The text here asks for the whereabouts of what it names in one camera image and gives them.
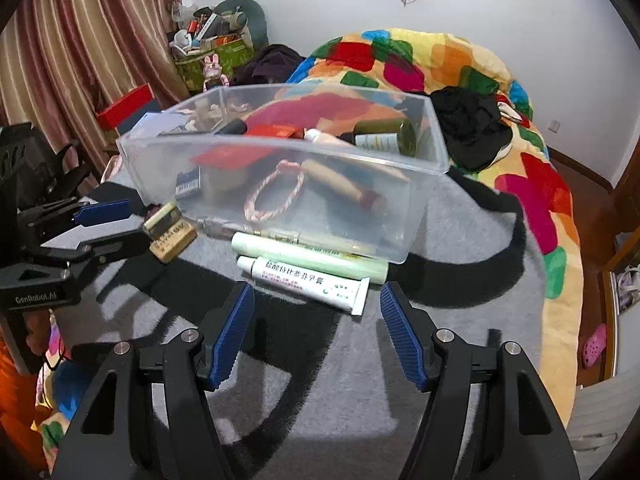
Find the white ointment tube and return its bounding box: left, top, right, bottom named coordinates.
left=236, top=256, right=370, bottom=316

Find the pink lotion tube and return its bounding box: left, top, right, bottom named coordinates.
left=304, top=128, right=352, bottom=148

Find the beige cosmetic tube red cap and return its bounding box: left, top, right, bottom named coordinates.
left=300, top=159, right=386, bottom=216

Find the grey black blanket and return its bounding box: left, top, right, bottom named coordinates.
left=41, top=170, right=546, bottom=479

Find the red box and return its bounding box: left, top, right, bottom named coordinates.
left=96, top=84, right=154, bottom=130

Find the striped pink curtain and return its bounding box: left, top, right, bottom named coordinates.
left=1, top=0, right=188, bottom=170

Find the red paper envelope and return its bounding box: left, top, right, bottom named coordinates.
left=190, top=125, right=304, bottom=170

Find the pink clog shoe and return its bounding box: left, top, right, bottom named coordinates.
left=582, top=323, right=608, bottom=368

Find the black clothing pile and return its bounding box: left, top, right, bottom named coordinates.
left=430, top=87, right=513, bottom=172

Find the tan rectangular box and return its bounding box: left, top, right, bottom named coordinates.
left=142, top=203, right=198, bottom=263

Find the white blue booklet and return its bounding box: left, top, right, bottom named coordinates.
left=127, top=112, right=189, bottom=139

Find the grey plush toy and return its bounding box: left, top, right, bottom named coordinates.
left=214, top=0, right=269, bottom=51

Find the green storage basket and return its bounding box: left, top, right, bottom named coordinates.
left=174, top=39, right=254, bottom=92

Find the colourful patchwork duvet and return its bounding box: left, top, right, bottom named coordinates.
left=292, top=28, right=584, bottom=419

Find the blue white card pack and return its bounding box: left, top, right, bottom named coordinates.
left=175, top=167, right=202, bottom=200

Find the long pale green box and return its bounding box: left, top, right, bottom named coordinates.
left=231, top=232, right=390, bottom=285

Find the white gold pen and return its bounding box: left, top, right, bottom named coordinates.
left=190, top=217, right=378, bottom=257

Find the dark purple clothing pile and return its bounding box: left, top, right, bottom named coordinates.
left=230, top=44, right=305, bottom=86

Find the clear plastic storage box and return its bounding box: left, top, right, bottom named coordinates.
left=117, top=82, right=448, bottom=263

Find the pink bunny doll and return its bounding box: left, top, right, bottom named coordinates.
left=203, top=53, right=230, bottom=91

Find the pink white braided rope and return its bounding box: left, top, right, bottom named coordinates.
left=243, top=159, right=306, bottom=224

